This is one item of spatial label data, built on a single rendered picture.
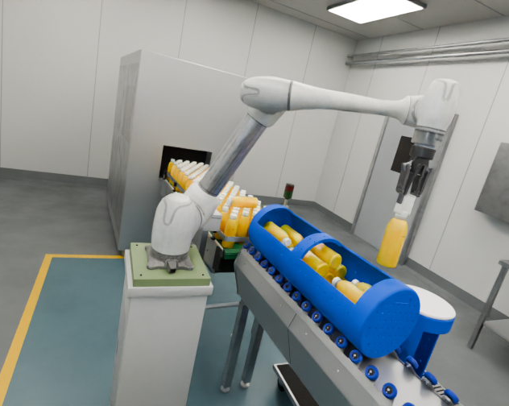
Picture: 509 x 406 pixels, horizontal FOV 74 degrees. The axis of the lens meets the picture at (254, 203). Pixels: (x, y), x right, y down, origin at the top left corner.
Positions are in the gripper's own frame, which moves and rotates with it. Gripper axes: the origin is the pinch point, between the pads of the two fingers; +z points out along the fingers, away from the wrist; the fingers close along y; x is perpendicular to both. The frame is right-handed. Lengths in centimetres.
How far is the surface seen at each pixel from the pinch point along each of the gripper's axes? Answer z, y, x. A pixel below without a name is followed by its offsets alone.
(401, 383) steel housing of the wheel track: 57, 0, -21
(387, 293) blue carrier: 27.8, -7.8, -10.6
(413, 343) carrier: 60, 33, -3
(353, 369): 57, -12, -11
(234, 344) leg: 113, -9, 71
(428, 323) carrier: 49, 34, -5
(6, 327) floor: 150, -131, 159
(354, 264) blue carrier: 35.4, 11.9, 22.6
